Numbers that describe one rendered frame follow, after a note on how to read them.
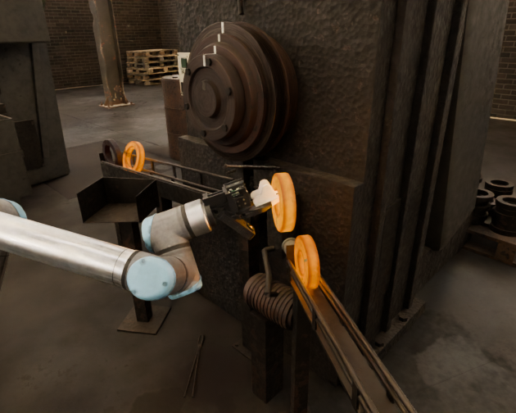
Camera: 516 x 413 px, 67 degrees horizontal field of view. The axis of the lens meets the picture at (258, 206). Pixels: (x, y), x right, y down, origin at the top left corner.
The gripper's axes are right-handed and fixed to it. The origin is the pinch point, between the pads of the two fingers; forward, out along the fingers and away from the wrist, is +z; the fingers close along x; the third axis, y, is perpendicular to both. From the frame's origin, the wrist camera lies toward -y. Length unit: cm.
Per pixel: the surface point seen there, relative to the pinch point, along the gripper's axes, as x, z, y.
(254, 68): 33.5, 6.7, 28.2
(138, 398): 23, -75, -75
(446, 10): 43, 77, 25
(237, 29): 42, 6, 40
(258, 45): 34.3, 9.9, 34.0
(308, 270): -6.7, 0.2, -20.6
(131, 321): 70, -83, -72
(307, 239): -0.2, 3.2, -15.5
